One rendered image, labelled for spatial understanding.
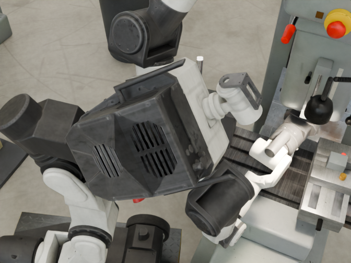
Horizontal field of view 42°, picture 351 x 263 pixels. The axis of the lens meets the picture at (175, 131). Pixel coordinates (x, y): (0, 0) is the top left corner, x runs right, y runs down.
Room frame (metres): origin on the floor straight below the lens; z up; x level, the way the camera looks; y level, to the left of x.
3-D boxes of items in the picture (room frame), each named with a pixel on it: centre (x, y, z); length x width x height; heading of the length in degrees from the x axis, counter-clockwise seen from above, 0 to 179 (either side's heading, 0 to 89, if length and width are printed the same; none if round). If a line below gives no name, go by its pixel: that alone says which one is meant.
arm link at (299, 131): (0.98, -0.39, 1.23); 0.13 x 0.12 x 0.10; 52
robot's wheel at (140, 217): (1.00, 0.11, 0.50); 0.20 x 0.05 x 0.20; 85
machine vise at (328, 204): (0.96, -0.57, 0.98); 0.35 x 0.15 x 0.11; 159
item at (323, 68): (0.95, -0.40, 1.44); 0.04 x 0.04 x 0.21; 67
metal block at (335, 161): (0.99, -0.58, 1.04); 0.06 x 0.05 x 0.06; 69
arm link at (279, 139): (0.89, -0.31, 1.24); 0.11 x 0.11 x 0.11; 52
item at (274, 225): (1.05, -0.44, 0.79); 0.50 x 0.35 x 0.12; 157
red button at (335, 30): (0.82, -0.34, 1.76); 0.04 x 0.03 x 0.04; 67
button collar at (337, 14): (0.84, -0.35, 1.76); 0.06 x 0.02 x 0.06; 67
